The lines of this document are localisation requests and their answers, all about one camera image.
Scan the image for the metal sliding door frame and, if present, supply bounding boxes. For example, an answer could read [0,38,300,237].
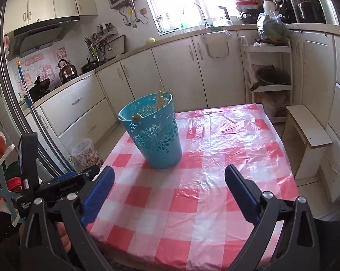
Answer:
[0,3,74,175]

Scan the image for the blue perforated plastic basket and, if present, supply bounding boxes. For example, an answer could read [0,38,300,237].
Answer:
[118,93,183,169]

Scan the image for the black gas stove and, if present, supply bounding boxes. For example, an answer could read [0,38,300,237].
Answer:
[32,75,87,100]

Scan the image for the stack of bowls and dishes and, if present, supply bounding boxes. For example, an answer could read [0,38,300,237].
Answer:
[235,0,262,24]

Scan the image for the steel sink faucet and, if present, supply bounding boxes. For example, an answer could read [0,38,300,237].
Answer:
[183,3,208,29]

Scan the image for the black cooking pot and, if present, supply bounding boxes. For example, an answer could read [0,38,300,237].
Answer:
[297,1,325,23]

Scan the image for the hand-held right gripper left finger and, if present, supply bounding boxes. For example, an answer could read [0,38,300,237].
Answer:
[19,165,115,271]

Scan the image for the white framed kitchen window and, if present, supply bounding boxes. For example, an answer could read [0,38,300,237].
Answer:
[139,0,241,36]

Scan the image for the bin with plastic bag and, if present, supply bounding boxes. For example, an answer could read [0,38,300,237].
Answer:
[71,138,104,173]

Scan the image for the cream base cabinet drawer stack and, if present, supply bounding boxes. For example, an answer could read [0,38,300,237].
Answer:
[285,24,340,204]

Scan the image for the cream base cabinet with drawers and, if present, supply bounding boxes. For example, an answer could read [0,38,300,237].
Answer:
[26,72,120,153]

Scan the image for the black frying pan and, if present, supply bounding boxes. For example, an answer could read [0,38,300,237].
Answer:
[81,58,100,73]

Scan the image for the white electric water boiler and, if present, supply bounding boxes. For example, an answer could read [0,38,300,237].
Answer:
[314,0,340,26]

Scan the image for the dark cutting board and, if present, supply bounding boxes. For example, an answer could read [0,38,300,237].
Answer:
[104,35,126,60]

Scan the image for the pink wall stickers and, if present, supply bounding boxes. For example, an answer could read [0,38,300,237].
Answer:
[15,47,69,91]

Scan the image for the bundle of bamboo chopsticks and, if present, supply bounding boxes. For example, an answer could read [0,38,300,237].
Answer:
[118,81,173,120]

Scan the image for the cream base cabinet with doors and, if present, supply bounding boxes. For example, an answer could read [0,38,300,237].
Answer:
[97,30,249,113]

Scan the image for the black wok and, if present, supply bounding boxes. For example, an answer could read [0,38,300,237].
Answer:
[28,76,51,96]

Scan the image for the wooden folding shelf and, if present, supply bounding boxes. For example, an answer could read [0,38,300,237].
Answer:
[0,103,26,226]

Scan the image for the cream wall cabinet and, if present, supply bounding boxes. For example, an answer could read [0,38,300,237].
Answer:
[3,0,98,27]

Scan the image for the wall utensil rack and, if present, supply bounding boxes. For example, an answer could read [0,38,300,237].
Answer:
[84,23,118,57]

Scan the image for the dark pan on trolley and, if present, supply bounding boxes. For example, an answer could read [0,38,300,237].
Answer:
[250,65,290,91]

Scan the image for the plastic bag of vegetables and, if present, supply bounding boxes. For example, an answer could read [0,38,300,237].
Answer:
[257,11,289,41]

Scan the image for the pink checked plastic tablecloth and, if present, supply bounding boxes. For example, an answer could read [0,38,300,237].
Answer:
[89,103,298,271]

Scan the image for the clear bag hanging on cabinet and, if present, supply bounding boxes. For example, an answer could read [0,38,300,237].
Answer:
[202,31,230,59]

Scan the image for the pale wooden stool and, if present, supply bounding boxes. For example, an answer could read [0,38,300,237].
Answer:
[283,105,332,187]

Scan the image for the white thermos jug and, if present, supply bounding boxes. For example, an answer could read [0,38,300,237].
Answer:
[262,0,278,13]

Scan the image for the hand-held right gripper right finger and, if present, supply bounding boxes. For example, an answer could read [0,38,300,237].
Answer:
[224,164,320,271]

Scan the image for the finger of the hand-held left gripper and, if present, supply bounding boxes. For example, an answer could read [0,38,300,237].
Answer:
[49,171,85,185]
[34,164,101,204]

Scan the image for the black range hood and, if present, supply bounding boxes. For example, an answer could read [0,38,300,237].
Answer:
[6,16,81,61]

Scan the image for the person's left hand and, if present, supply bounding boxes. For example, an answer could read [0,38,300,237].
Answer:
[56,222,75,260]

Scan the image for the white tiered trolley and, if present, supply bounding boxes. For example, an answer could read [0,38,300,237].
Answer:
[239,35,294,119]

